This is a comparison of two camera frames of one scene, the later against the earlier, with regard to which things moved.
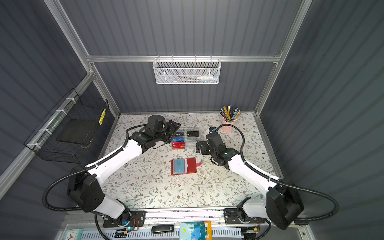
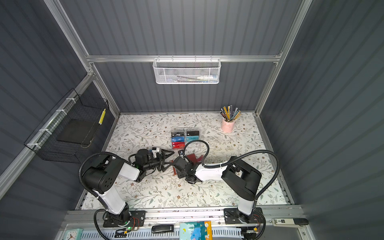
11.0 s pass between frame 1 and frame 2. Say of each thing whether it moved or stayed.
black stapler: stayed
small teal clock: stayed
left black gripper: moved
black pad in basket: stayed
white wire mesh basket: stayed
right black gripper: moved
